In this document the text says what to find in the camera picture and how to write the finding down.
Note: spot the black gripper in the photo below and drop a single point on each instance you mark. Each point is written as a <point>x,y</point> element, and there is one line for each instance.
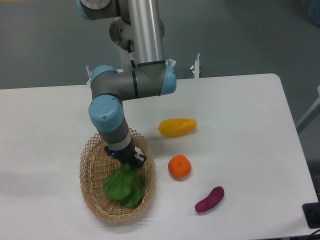
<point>129,155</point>

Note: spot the orange mandarin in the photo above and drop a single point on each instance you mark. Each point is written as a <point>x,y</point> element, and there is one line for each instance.
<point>179,167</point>

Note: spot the white table leg frame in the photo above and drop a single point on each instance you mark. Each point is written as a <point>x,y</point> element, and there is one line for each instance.
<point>309,115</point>

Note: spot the black device at table edge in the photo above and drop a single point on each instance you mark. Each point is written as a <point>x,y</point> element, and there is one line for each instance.
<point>312,214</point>

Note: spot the green bok choy vegetable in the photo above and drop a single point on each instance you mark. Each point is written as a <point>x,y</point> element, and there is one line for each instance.
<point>124,185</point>

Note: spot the purple sweet potato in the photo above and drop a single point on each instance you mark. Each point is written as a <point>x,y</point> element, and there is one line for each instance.
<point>211,201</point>

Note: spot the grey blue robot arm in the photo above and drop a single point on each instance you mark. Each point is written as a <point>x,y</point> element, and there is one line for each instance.
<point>109,88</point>

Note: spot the yellow papaya half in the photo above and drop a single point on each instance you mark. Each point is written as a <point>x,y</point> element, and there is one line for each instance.
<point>176,127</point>

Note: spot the woven wicker basket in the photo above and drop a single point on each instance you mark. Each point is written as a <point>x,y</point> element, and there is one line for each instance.
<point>96,165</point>

